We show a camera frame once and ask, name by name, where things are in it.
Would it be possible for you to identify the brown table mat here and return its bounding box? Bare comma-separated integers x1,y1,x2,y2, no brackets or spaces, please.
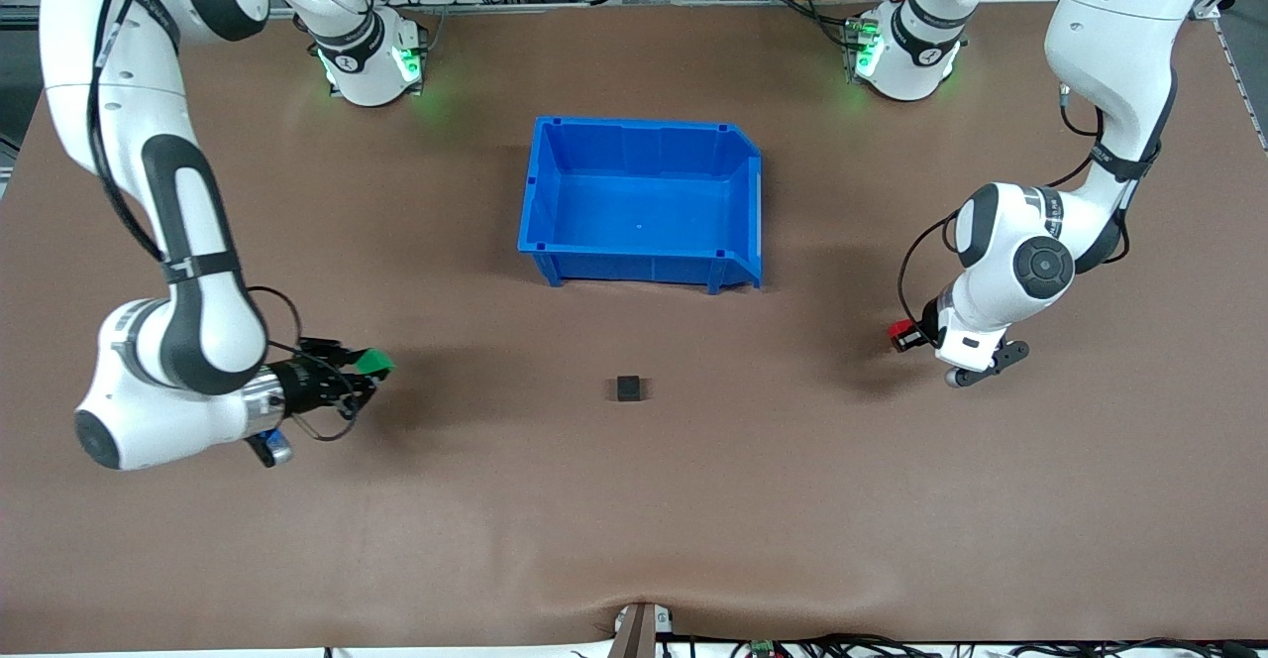
0,0,1268,654

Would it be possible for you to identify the blue plastic storage bin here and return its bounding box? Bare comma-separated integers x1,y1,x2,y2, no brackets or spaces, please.
517,116,764,295

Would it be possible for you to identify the metal table clamp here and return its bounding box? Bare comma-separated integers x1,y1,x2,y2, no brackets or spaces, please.
612,601,675,658

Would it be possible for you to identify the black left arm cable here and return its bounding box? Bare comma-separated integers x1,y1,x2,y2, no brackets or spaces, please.
898,83,1180,327

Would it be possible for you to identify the black cable bundle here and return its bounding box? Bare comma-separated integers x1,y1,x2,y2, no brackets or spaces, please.
674,632,1268,658

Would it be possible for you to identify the aluminium frame rail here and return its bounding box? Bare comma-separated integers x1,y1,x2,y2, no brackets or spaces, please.
267,0,893,20

